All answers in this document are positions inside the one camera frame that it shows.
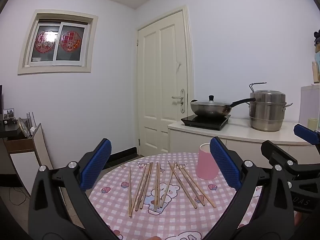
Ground metal door handle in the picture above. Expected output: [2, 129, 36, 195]
[171, 89, 187, 113]

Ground pink paper cup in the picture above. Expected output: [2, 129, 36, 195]
[195, 142, 218, 180]

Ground thin metal rods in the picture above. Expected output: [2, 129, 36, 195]
[26, 112, 37, 130]

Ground black induction cooktop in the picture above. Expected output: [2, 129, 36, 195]
[181, 114, 231, 131]

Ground pink checkered tablecloth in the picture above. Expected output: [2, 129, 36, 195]
[88, 152, 263, 240]

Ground white counter cabinet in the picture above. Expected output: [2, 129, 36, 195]
[167, 117, 320, 175]

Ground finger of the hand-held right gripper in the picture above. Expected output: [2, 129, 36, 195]
[260, 140, 304, 178]
[293, 123, 320, 146]

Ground sliding window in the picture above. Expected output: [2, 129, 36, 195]
[17, 9, 98, 75]

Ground red round window decoration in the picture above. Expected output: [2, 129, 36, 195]
[60, 31, 82, 53]
[35, 30, 56, 54]

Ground stainless steel steamer pot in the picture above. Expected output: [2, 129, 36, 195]
[248, 82, 293, 132]

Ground black floor cable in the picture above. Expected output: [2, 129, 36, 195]
[9, 186, 30, 205]

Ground cream panel door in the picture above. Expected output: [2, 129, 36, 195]
[136, 5, 195, 157]

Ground pale yellow cup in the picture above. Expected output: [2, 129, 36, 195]
[307, 117, 319, 131]

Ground row of wooden chopsticks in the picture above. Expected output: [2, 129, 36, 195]
[128, 161, 217, 218]

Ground beige bottle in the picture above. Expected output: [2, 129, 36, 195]
[311, 54, 320, 84]

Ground person's right hand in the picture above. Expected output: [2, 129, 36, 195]
[294, 211, 304, 227]

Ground glass wok lid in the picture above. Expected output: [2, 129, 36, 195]
[190, 95, 232, 107]

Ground round desk clock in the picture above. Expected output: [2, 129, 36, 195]
[17, 117, 32, 138]

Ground steel wok with black handle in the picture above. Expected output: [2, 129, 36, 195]
[190, 98, 256, 119]

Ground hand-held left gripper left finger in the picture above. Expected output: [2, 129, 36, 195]
[28, 138, 119, 240]

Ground wooden cabinet with white panel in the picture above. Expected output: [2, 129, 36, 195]
[4, 123, 54, 188]

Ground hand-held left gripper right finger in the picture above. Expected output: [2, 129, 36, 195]
[202, 137, 295, 240]

